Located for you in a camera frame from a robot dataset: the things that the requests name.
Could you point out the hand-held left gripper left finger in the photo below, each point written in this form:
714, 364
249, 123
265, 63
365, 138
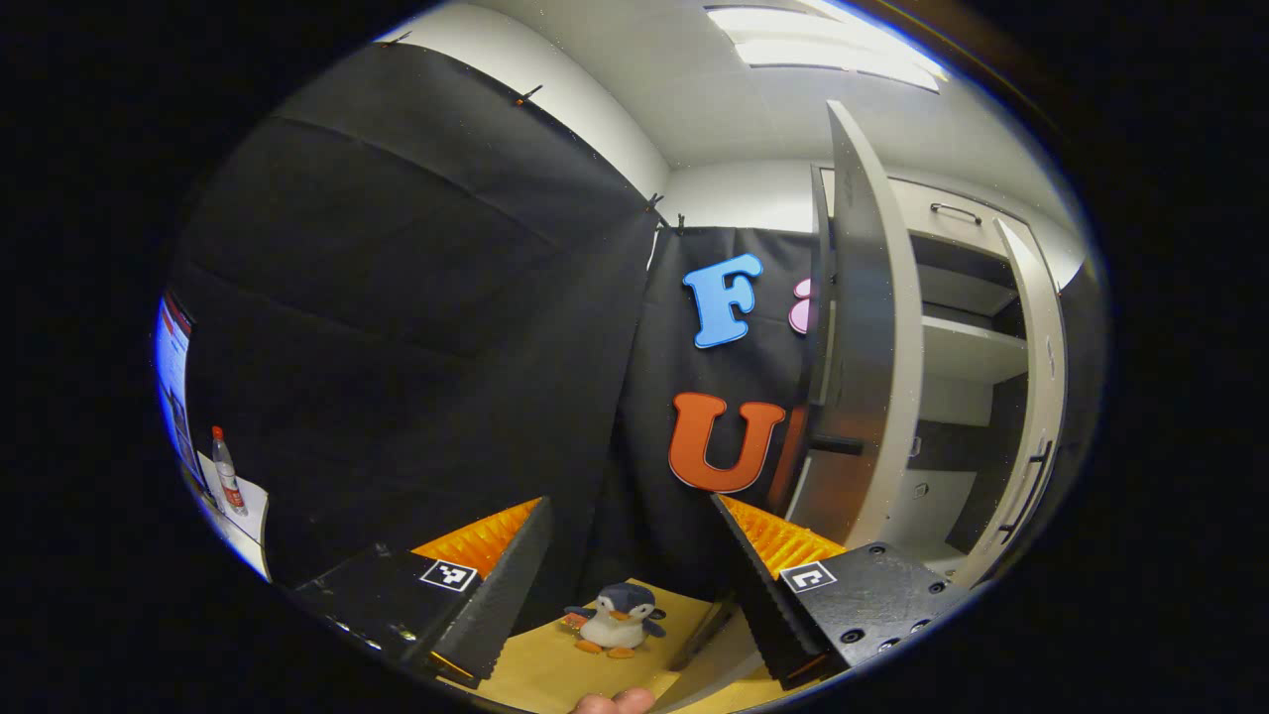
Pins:
501, 595

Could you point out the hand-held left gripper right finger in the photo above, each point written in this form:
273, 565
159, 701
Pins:
758, 595

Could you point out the grey cabinet door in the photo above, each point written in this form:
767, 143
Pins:
872, 347
1041, 397

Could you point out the grey cabinet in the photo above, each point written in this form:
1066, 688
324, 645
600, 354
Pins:
967, 352

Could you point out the red cap water bottle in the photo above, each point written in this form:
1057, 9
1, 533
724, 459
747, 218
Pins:
229, 476

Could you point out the grey cabinet shelf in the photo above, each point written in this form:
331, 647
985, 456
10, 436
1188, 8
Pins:
967, 349

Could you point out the penguin plush toy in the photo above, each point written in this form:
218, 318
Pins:
617, 620

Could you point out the black backdrop cloth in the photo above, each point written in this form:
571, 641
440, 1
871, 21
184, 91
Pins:
397, 297
654, 397

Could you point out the white side table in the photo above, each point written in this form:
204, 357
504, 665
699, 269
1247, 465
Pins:
248, 531

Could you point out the ceiling light panel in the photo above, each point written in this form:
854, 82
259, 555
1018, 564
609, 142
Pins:
823, 45

